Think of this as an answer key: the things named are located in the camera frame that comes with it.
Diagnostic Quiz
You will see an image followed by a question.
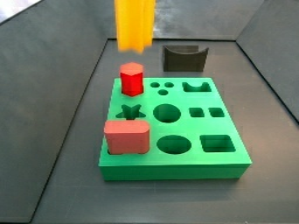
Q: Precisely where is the yellow star prism block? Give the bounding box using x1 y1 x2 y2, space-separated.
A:
115 0 155 53

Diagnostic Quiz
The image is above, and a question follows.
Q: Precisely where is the red hexagonal prism block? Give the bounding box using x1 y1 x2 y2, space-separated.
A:
119 62 145 96

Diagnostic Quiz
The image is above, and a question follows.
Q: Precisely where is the black curved cradle fixture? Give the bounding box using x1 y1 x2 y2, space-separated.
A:
163 45 210 72

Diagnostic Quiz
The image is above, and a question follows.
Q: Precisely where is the pink rounded rectangular block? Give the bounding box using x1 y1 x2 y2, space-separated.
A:
105 120 150 155

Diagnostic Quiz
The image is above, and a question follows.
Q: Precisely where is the green shape sorter board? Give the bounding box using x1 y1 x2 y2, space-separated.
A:
99 78 252 180

